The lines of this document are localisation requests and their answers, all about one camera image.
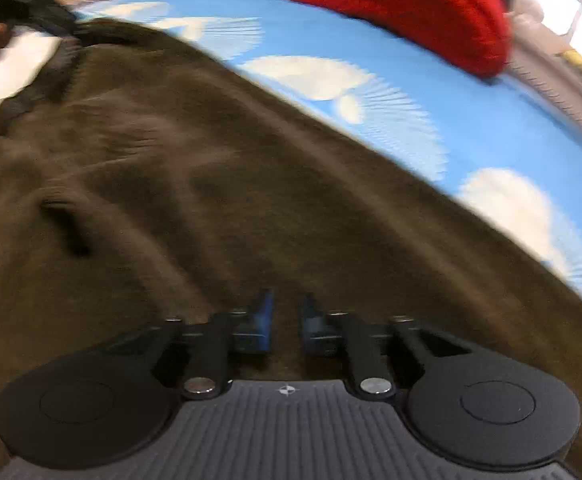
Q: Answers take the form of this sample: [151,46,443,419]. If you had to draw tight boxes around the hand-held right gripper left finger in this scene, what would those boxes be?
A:
[87,289,276,401]

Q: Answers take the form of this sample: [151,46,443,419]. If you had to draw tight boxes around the brown corduroy pants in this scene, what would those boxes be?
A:
[0,19,582,480]

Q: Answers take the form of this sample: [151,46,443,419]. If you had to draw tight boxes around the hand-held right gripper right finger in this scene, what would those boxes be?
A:
[298,292,478,401]

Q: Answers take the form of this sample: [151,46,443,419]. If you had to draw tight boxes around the red knit cloth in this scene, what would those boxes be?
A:
[280,0,514,79]

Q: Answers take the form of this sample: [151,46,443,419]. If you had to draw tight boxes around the blue white printed blanket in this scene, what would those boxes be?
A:
[0,0,582,326]

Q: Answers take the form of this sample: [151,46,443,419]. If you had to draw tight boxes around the grey striped bed edge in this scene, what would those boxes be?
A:
[509,35,582,153]

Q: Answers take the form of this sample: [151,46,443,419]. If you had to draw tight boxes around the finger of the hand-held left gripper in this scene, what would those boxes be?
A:
[35,0,80,40]

